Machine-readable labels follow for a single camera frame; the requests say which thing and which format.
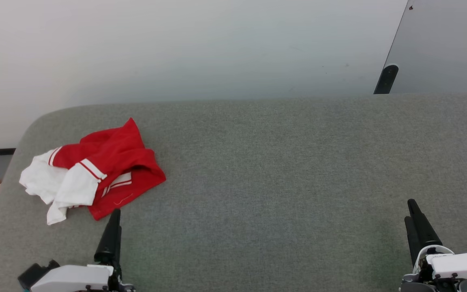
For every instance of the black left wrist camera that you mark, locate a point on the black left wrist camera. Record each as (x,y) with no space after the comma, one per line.
(35,272)

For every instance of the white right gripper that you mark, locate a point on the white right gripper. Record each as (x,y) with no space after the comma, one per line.
(456,267)

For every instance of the red and white garment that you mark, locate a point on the red and white garment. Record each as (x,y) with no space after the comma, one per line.
(124,158)

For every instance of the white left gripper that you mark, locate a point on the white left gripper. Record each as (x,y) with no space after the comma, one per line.
(71,279)

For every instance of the black rounded furniture leg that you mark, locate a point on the black rounded furniture leg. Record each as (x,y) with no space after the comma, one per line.
(386,79)

